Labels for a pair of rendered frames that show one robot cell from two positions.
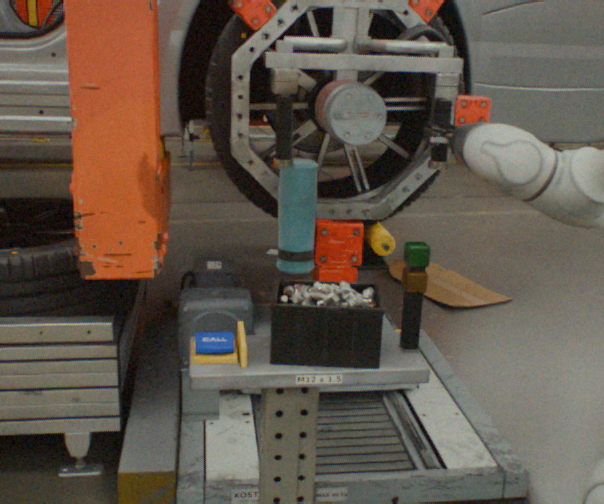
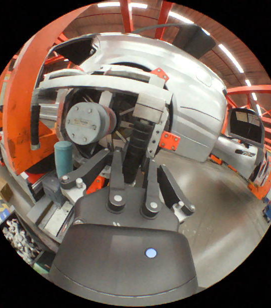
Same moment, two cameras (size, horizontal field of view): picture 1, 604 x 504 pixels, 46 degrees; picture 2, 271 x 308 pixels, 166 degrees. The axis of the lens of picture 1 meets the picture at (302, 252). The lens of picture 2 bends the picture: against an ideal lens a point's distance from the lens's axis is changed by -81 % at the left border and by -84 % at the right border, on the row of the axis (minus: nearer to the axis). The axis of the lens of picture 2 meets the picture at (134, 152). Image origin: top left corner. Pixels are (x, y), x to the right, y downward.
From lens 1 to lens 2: 1.41 m
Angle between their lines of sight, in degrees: 5
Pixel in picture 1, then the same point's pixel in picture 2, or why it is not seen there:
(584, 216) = not seen: outside the picture
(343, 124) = (71, 127)
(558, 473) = not seen: hidden behind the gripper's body
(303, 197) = (59, 164)
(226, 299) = (51, 185)
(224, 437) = (57, 216)
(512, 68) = (186, 129)
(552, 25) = (200, 120)
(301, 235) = not seen: hidden behind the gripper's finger
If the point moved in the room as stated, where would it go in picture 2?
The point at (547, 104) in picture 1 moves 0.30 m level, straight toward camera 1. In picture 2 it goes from (193, 146) to (200, 153)
